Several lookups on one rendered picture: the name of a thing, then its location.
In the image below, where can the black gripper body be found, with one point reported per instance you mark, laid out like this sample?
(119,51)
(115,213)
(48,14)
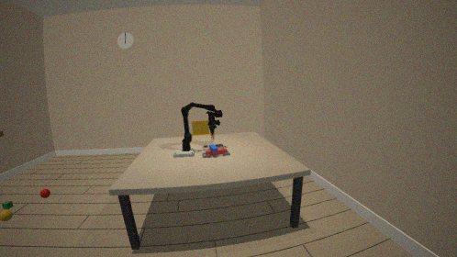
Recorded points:
(210,124)

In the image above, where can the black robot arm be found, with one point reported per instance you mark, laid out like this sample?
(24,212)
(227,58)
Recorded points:
(185,112)

